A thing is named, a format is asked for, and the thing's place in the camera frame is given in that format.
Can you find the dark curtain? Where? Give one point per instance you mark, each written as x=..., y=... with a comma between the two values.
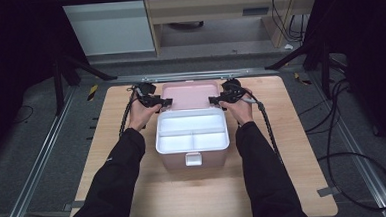
x=368, y=46
x=15, y=64

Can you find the white divided tray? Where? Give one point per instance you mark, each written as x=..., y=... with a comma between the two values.
x=191, y=132

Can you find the person's left hand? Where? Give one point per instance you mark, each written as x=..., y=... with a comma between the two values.
x=139, y=116

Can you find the light wooden desk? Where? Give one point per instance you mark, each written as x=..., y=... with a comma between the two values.
x=209, y=7

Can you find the small white scrap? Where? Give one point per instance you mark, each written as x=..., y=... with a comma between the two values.
x=288, y=46

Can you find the pink storage box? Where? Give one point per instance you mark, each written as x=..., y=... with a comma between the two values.
x=190, y=95

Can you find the yellow and black tape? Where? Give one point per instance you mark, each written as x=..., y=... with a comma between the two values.
x=302, y=79
x=92, y=92

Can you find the grey tape strip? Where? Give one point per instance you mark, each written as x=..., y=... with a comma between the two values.
x=74, y=205
x=328, y=191

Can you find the person's right hand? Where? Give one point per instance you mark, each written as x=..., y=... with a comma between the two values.
x=241, y=111

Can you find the white cabinet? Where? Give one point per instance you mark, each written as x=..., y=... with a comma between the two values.
x=110, y=26

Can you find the aluminium floor rail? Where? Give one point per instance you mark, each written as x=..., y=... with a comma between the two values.
x=186, y=76
x=360, y=153
x=34, y=170

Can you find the black metal stand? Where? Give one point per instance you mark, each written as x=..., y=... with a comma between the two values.
x=58, y=88
x=325, y=68

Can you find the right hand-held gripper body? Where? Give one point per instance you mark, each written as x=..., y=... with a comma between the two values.
x=231, y=89

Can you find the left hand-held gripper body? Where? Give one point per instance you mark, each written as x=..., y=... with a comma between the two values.
x=146, y=94

